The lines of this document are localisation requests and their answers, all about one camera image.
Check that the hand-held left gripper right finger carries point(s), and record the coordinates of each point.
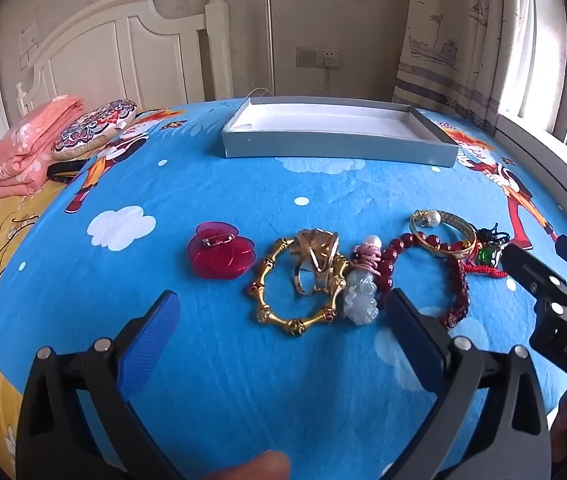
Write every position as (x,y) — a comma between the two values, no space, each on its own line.
(408,340)

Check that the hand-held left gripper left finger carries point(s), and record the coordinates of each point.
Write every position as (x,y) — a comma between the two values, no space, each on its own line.
(148,350)

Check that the gold mesh bangle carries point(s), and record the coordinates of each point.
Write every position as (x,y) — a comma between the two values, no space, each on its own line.
(463,227)

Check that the gold bamboo-shaped bangle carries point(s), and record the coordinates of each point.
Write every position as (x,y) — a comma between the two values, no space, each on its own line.
(296,327)

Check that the red flower brooch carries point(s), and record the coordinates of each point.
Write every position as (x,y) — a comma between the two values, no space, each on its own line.
(218,260)

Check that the grey shallow cardboard box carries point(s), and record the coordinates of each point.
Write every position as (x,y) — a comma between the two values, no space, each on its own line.
(338,145)

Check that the person's left hand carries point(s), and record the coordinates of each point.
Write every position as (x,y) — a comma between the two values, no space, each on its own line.
(266,467)

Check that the grey window ledge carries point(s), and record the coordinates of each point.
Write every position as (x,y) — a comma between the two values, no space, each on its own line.
(553,170)

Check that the white pearl earring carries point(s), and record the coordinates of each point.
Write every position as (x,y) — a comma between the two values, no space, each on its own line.
(433,219)

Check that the blue cartoon printed blanket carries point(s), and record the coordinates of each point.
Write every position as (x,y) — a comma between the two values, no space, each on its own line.
(213,185)

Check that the patterned round pillow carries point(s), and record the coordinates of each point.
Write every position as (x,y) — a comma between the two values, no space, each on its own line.
(93,125)

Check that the pink folded quilt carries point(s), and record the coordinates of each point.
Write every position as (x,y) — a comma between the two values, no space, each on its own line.
(18,150)

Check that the ship print curtain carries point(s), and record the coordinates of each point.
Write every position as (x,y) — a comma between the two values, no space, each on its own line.
(443,35)

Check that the white wooden headboard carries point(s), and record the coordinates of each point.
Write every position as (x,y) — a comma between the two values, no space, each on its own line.
(113,55)

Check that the metal pole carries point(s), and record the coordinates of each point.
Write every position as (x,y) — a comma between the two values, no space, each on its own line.
(269,45)

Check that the wall socket panel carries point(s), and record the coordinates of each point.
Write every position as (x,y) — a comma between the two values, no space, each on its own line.
(313,57)

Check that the paper note on wall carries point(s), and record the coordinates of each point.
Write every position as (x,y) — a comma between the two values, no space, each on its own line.
(27,40)

